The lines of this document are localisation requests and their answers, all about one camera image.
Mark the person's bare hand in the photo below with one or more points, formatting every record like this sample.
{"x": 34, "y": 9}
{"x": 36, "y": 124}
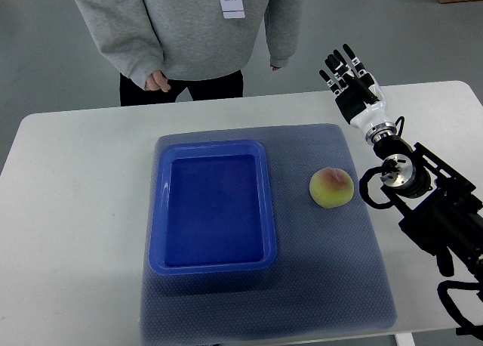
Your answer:
{"x": 157, "y": 82}

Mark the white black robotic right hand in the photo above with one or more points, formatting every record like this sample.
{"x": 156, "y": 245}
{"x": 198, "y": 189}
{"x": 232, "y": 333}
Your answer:
{"x": 358, "y": 95}

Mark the yellow-pink peach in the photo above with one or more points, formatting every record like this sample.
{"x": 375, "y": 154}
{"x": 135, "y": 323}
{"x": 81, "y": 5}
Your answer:
{"x": 331, "y": 187}

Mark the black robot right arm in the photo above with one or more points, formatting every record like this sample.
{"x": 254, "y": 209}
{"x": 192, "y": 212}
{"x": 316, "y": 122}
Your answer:
{"x": 439, "y": 210}

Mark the person in grey sweatshirt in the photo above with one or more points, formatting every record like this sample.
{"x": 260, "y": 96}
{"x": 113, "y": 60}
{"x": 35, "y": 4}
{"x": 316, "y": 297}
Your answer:
{"x": 189, "y": 41}

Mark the white name badge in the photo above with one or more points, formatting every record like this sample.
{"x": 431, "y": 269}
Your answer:
{"x": 232, "y": 9}

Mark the blue plastic tray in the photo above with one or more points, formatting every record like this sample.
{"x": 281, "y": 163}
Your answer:
{"x": 212, "y": 209}

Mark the blue-grey textured mat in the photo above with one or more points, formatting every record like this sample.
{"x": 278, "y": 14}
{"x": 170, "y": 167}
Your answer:
{"x": 328, "y": 274}

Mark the white table leg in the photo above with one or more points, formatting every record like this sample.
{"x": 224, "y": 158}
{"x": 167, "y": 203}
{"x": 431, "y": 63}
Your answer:
{"x": 404, "y": 339}

